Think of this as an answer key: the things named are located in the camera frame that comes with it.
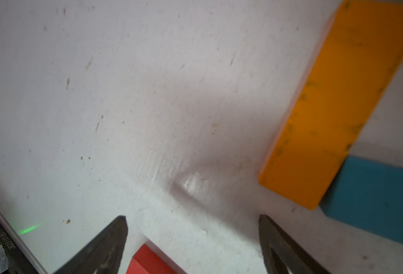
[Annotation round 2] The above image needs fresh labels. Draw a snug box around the teal block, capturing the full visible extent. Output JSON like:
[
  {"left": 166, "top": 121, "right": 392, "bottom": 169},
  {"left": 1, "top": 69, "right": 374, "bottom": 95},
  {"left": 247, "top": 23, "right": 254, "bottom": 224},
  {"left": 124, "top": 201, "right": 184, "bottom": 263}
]
[{"left": 320, "top": 156, "right": 403, "bottom": 244}]

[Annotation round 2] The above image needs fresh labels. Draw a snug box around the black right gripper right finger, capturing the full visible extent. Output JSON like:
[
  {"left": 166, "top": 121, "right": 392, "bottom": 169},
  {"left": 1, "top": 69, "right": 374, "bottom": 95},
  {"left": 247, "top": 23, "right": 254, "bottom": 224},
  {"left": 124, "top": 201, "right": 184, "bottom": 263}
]
[{"left": 259, "top": 214, "right": 329, "bottom": 274}]

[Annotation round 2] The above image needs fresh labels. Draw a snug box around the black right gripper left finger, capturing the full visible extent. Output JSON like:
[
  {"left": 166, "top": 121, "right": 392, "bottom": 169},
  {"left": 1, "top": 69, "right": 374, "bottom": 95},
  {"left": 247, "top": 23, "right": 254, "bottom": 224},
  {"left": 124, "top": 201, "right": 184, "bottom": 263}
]
[{"left": 56, "top": 215, "right": 128, "bottom": 274}]

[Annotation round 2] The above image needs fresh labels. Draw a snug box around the orange block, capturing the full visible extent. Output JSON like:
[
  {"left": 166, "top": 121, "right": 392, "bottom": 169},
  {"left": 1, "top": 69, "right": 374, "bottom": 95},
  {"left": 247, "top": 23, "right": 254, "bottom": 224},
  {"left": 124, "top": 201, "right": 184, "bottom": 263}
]
[{"left": 258, "top": 1, "right": 403, "bottom": 210}]

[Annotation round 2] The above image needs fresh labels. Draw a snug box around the red block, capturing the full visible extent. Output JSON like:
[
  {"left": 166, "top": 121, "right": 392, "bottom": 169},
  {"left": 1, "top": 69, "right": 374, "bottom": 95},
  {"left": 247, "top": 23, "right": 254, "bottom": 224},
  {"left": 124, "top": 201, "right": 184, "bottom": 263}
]
[{"left": 126, "top": 244, "right": 176, "bottom": 274}]

